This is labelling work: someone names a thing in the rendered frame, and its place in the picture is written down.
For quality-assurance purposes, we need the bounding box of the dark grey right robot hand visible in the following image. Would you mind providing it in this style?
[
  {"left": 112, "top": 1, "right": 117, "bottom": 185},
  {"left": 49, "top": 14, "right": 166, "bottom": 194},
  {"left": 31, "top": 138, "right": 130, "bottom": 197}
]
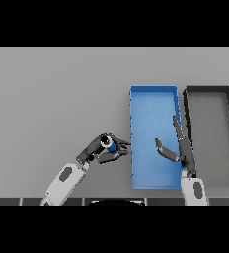
[{"left": 154, "top": 114, "right": 197, "bottom": 177}]

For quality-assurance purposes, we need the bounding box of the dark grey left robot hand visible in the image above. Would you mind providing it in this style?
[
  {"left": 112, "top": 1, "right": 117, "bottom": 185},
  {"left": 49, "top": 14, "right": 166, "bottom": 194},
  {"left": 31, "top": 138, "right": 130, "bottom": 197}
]
[{"left": 75, "top": 132, "right": 132, "bottom": 166}]

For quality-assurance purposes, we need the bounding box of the blue bin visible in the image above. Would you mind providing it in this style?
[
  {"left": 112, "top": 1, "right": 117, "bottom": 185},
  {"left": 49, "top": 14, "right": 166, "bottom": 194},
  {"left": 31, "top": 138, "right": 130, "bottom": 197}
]
[{"left": 129, "top": 84, "right": 184, "bottom": 191}]

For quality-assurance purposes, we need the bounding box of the dark grey bin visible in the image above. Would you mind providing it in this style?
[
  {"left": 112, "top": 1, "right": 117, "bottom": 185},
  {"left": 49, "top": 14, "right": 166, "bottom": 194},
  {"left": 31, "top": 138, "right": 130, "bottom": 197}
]
[{"left": 183, "top": 85, "right": 229, "bottom": 189}]

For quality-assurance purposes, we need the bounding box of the blue pipe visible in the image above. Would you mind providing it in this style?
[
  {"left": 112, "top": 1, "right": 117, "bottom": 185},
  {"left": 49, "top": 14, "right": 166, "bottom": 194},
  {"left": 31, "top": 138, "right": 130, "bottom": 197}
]
[{"left": 100, "top": 135, "right": 118, "bottom": 153}]

